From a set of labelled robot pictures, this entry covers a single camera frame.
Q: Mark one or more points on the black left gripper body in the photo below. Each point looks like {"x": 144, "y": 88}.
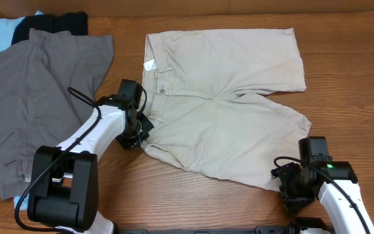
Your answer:
{"x": 136, "y": 133}

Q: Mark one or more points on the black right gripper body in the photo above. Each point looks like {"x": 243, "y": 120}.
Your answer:
{"x": 295, "y": 192}

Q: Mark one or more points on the beige cotton shorts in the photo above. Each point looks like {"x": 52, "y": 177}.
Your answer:
{"x": 208, "y": 100}

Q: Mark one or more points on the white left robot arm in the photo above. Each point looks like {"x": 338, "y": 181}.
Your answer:
{"x": 64, "y": 190}

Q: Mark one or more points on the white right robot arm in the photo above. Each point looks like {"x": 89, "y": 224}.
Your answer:
{"x": 338, "y": 190}

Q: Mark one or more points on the grey folded shorts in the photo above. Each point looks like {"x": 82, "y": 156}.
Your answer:
{"x": 80, "y": 62}

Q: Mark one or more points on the black folded garment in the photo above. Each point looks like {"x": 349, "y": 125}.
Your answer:
{"x": 50, "y": 24}

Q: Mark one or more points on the light blue garment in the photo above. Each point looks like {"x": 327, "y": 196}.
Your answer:
{"x": 21, "y": 130}

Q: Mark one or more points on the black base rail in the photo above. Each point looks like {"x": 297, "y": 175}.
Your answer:
{"x": 255, "y": 230}

